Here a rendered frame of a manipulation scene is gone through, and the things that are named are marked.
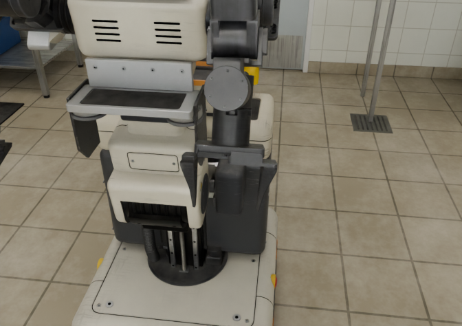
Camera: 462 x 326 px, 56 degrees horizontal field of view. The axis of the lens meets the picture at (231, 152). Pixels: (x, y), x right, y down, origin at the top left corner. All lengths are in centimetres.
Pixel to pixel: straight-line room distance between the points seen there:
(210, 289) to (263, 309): 18
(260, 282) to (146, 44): 90
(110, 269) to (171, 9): 99
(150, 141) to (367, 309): 116
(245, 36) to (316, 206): 171
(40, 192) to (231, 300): 139
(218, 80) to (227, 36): 9
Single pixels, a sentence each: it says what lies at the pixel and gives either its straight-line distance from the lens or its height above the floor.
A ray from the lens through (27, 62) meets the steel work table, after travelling 366.
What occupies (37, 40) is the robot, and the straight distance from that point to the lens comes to 102.
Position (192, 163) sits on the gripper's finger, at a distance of 63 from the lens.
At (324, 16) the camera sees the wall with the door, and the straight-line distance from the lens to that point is 368.
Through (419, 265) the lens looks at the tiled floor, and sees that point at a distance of 210.
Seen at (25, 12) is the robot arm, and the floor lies 121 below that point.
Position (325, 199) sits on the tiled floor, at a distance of 232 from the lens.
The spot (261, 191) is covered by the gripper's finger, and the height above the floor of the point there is 102.
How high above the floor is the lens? 142
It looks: 33 degrees down
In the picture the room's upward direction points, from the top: straight up
